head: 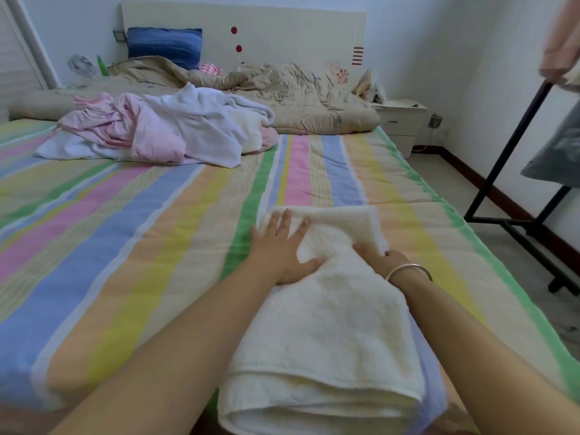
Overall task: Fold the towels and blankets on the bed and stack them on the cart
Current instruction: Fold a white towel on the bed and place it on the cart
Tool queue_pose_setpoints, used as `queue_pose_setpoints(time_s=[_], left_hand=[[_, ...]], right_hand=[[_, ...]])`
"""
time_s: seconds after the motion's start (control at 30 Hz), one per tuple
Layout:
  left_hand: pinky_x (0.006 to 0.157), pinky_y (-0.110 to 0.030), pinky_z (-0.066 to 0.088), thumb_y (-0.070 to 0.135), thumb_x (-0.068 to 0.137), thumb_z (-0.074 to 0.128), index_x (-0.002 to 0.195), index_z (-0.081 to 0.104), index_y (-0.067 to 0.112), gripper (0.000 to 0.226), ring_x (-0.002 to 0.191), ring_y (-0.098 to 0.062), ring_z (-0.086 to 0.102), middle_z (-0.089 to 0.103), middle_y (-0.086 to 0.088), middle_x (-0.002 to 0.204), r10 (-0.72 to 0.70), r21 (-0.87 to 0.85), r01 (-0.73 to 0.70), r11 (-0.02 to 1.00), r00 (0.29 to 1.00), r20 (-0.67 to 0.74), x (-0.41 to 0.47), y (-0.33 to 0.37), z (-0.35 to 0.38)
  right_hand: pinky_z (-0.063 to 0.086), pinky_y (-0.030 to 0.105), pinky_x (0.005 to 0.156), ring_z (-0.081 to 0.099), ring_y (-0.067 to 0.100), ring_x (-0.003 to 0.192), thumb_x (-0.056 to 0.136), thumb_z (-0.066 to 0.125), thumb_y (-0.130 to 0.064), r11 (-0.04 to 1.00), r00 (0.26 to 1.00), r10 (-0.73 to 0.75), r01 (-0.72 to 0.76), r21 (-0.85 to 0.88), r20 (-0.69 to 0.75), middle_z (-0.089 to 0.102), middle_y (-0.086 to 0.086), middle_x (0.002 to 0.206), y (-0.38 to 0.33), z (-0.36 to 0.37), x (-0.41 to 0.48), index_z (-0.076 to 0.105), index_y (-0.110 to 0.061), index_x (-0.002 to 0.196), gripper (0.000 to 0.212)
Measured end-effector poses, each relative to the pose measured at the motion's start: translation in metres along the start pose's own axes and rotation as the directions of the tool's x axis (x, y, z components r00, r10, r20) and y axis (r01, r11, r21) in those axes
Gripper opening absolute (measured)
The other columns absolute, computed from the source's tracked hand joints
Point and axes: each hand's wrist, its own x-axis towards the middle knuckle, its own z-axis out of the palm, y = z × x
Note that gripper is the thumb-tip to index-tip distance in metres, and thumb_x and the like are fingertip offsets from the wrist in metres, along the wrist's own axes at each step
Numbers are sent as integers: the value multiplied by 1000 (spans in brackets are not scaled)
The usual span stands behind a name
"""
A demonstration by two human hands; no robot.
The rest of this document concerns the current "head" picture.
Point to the person's left hand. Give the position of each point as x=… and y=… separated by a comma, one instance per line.
x=279, y=256

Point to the beige quilt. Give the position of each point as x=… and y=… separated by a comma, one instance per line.
x=308, y=99

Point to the wall switch plate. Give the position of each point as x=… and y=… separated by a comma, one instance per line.
x=120, y=36

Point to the cream plush toy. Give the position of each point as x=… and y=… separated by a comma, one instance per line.
x=367, y=88

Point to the black clothes rack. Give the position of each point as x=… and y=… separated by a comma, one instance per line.
x=507, y=149

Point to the person's left forearm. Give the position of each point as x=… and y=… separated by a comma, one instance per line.
x=154, y=376

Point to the white headboard with red dots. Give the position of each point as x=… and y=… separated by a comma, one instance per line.
x=290, y=36

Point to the pink hanging garment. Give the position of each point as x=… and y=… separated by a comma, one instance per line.
x=562, y=40

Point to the grey hanging garment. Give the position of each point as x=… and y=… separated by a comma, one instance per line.
x=557, y=149

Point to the cream white towel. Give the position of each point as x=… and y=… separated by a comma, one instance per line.
x=326, y=339

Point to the small white desk fan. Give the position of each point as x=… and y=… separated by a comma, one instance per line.
x=81, y=65

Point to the striped pastel bed sheet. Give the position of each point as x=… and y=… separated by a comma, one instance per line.
x=109, y=258

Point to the person's right hand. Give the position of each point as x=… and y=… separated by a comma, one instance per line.
x=390, y=265

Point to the person's right forearm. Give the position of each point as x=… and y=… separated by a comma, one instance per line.
x=489, y=367

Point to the pink patterned pillow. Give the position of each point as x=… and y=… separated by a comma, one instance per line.
x=209, y=69

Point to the white nightstand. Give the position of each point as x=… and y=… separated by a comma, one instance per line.
x=403, y=122

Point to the green bottle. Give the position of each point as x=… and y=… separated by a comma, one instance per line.
x=102, y=67

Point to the dark brown baseboard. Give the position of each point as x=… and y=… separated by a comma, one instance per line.
x=480, y=185

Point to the black wall plug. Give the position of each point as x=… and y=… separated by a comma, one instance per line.
x=435, y=121

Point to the cream fleece blanket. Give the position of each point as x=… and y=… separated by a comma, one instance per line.
x=253, y=131

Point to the blue pillow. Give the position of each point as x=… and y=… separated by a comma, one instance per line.
x=165, y=47

